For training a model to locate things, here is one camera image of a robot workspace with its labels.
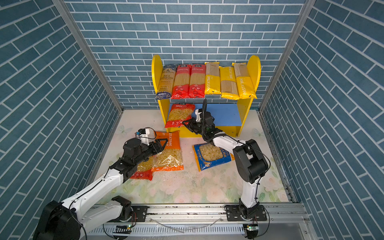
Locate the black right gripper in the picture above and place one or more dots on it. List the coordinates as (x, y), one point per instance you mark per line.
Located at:
(191, 122)

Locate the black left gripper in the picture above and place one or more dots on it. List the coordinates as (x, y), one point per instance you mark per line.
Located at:
(158, 148)

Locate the orange pasta bag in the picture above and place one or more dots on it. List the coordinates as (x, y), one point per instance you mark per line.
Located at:
(170, 159)

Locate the blue elbow pasta bag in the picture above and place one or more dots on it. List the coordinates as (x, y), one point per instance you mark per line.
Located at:
(208, 156)

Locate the red macaroni bag front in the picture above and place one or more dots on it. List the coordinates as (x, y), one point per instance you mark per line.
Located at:
(178, 114)

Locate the red macaroni bag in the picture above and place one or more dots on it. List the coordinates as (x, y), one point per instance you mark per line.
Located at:
(144, 171)
(178, 114)

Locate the red macaroni bag back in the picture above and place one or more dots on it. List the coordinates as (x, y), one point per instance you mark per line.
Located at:
(144, 171)

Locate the red spaghetti bag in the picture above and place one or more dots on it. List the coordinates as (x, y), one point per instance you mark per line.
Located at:
(182, 82)
(197, 81)

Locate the yellow spaghetti box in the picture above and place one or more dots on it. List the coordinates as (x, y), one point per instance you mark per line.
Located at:
(244, 82)
(229, 89)
(213, 81)

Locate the dark blue spaghetti bag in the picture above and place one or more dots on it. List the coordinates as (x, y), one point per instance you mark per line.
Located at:
(166, 82)

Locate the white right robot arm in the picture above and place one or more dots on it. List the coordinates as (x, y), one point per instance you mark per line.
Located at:
(251, 163)

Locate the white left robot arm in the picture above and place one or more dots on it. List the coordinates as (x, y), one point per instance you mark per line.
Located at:
(74, 217)

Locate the yellow shelf unit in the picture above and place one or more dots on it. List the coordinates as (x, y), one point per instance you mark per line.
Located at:
(230, 118)

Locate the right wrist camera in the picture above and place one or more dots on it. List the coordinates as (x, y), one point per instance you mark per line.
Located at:
(198, 114)

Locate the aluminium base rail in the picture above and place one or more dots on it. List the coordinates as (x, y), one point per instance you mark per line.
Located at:
(272, 221)

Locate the aluminium corner post right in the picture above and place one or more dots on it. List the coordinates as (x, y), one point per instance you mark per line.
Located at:
(304, 14)

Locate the aluminium corner post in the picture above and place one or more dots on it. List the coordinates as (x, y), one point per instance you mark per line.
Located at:
(81, 41)
(304, 14)

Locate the aluminium corner post left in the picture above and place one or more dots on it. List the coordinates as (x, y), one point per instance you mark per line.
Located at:
(81, 41)

